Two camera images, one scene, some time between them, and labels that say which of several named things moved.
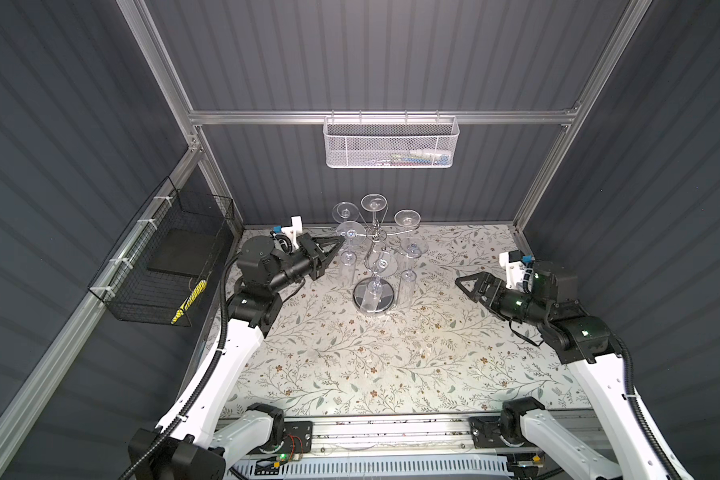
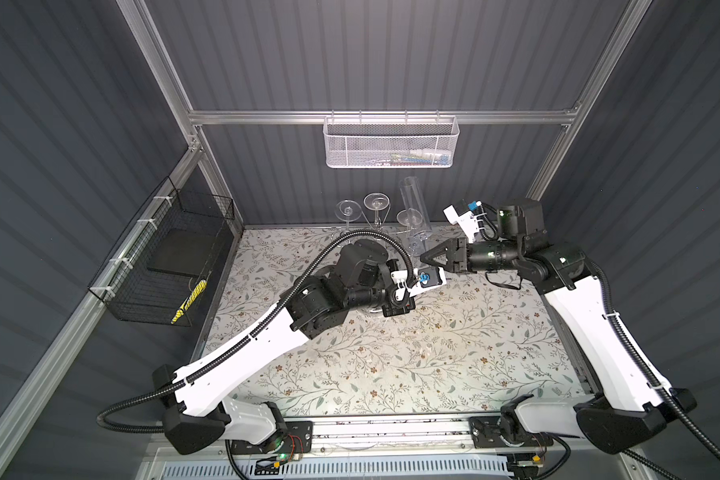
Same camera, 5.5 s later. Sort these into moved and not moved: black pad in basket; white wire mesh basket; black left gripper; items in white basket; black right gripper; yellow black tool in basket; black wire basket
Moved: black right gripper; black left gripper
Not moved: black wire basket; items in white basket; yellow black tool in basket; black pad in basket; white wire mesh basket
